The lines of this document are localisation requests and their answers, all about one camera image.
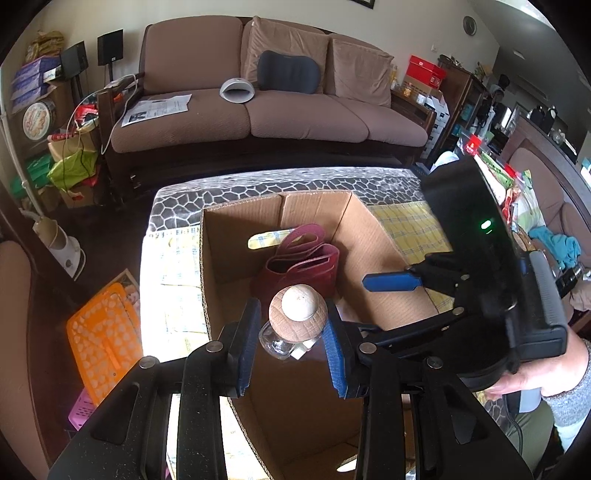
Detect stack of purple packs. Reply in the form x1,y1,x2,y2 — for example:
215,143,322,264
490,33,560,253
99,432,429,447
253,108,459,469
10,55,63,114

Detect yellow bag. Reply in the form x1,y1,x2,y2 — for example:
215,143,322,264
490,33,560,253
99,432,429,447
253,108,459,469
30,31,65,58

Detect brown three-seat sofa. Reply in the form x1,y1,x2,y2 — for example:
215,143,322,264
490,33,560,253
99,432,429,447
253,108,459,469
99,16,437,185

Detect white garment steamer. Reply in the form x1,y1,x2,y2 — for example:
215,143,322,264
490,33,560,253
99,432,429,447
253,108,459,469
0,111,87,280

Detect red cardboard box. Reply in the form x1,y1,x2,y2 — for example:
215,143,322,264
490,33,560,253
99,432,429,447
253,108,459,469
406,54,448,88

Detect dark grey lumbar cushion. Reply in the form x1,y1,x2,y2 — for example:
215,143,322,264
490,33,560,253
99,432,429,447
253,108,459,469
257,51,321,93

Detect printed paper sheets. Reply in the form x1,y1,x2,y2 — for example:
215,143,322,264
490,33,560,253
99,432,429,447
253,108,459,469
121,93,193,128

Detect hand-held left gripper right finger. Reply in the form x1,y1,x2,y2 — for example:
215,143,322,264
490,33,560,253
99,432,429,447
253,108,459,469
323,300,536,480

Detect pink plastic basket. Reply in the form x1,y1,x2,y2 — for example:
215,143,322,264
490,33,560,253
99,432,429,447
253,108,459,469
68,388,100,432

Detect glass bottle with wooden stopper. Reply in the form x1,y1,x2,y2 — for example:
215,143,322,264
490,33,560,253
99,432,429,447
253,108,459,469
259,285,329,361

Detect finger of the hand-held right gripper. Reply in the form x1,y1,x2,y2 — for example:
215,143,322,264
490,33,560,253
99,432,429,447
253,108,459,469
362,251,472,301
355,307,467,357

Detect red felt handbag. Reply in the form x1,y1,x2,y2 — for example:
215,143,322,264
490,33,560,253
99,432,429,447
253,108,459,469
252,224,342,305

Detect black speaker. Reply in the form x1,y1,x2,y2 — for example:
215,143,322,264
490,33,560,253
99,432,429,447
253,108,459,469
97,29,124,66
60,41,88,79

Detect person's green trousers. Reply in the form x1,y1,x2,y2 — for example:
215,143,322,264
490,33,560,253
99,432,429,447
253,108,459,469
499,392,568,472

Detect person's right forearm grey sleeve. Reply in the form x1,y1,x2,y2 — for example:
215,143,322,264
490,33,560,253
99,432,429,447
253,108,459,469
540,339,591,455

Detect white dome-shaped device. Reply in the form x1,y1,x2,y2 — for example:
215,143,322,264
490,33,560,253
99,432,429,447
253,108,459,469
219,78,254,104

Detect brown armchair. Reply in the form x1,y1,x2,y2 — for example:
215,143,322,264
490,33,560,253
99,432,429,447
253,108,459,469
508,148,591,259

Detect tan sofa pillow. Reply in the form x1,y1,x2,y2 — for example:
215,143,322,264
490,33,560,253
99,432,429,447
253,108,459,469
242,17,331,95
329,38,395,109

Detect orange plastic basket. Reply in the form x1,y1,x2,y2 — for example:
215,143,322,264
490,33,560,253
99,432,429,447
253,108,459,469
66,282,144,407

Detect person's right hand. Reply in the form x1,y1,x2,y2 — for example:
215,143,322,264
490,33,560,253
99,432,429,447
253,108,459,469
485,330,587,400

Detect round cookie tin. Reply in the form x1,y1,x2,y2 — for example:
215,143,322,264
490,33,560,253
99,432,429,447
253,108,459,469
22,100,58,139

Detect dark wooden cabinet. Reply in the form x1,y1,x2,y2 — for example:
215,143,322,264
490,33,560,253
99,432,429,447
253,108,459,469
438,55,490,139

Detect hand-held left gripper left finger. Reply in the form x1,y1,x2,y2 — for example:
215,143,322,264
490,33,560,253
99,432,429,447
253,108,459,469
48,298,263,480

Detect green plastic bag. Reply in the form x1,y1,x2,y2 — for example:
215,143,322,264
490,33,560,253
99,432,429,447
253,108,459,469
47,150,99,191

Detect pile of colourful packets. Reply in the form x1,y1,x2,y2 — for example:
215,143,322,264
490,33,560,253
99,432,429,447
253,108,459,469
480,152,532,222

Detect teal cloth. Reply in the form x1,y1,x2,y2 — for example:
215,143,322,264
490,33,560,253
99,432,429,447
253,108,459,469
529,226,583,273

